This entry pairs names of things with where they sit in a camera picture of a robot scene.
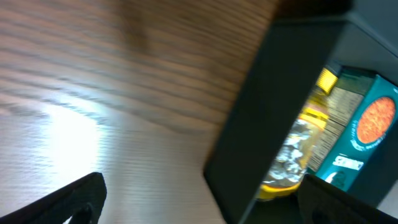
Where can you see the black gift box with lid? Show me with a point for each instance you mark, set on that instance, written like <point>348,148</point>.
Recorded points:
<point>287,66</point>

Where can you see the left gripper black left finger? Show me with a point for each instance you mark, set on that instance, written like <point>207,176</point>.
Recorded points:
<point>81,201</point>

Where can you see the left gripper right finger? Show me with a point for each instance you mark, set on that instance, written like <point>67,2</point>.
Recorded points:
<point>322,203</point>

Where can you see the yellow Hacks candy bag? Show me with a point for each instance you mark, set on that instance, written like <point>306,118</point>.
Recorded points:
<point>290,164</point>

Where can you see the teal Chunkies box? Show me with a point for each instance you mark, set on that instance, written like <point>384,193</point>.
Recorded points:
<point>362,108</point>

